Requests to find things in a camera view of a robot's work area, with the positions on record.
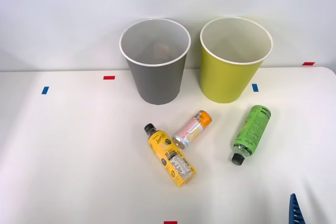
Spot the grey plastic waste bin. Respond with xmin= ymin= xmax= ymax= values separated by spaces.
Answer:
xmin=119 ymin=18 xmax=192 ymax=106

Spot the yellow plastic bottle black cap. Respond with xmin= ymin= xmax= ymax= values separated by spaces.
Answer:
xmin=143 ymin=123 xmax=197 ymax=188

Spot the yellow-green plastic waste bin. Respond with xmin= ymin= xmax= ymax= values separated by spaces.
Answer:
xmin=199 ymin=16 xmax=274 ymax=104

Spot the green plastic bottle black cap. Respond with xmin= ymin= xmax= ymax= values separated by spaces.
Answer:
xmin=227 ymin=104 xmax=272 ymax=166

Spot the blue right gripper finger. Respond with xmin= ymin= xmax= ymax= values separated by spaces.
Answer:
xmin=288 ymin=193 xmax=306 ymax=224

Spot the orange and white drink can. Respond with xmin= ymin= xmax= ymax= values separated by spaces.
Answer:
xmin=172 ymin=110 xmax=212 ymax=151

